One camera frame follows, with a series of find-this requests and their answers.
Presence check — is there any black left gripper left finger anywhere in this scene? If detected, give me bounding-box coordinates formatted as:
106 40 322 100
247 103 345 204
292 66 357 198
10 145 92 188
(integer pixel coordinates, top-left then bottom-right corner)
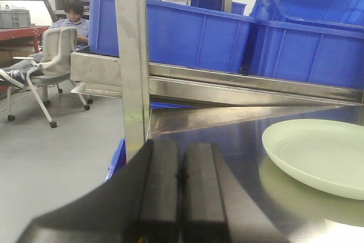
17 139 179 242

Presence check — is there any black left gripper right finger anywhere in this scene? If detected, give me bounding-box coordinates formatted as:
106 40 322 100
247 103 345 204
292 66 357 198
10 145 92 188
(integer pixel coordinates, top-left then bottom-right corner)
182 143 288 242

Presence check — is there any pale green plate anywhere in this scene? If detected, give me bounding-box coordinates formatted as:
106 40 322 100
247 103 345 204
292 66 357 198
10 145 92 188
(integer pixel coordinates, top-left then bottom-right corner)
262 119 363 200

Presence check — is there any stainless steel shelf rack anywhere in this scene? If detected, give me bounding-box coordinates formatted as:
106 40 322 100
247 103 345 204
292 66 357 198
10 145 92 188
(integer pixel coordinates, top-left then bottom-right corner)
84 0 363 242

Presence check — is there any blue bin on floor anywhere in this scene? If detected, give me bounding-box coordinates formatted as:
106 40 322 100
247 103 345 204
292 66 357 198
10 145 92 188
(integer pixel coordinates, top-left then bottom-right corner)
105 138 126 181

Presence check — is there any white office chair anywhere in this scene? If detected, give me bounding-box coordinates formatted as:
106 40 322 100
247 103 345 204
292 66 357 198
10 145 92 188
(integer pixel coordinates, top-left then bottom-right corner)
7 27 77 128

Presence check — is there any blue bin upper left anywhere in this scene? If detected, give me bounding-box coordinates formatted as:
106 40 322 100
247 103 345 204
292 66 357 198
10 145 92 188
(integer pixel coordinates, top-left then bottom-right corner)
89 0 255 73

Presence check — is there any blue bin upper right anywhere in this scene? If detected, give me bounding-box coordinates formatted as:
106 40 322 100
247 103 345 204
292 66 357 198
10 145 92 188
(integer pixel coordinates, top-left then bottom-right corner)
242 20 363 89

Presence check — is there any red metal workbench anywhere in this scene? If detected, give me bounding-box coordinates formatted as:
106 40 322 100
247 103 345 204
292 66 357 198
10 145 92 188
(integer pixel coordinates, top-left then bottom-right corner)
1 26 49 53

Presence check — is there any seated person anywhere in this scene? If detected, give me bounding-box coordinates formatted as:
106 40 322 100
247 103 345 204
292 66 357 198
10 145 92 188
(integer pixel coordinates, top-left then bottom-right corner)
1 0 89 88

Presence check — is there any far blue bin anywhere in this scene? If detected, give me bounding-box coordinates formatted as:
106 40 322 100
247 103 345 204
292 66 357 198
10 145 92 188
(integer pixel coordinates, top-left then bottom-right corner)
191 0 246 15

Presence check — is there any tilted blue bin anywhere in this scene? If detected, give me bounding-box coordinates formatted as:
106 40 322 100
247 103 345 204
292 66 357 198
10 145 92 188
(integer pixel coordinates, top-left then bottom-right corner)
250 0 363 31

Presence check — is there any grey plastic crate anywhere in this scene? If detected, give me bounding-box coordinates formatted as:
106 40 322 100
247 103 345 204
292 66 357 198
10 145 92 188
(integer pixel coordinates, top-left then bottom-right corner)
1 10 31 28

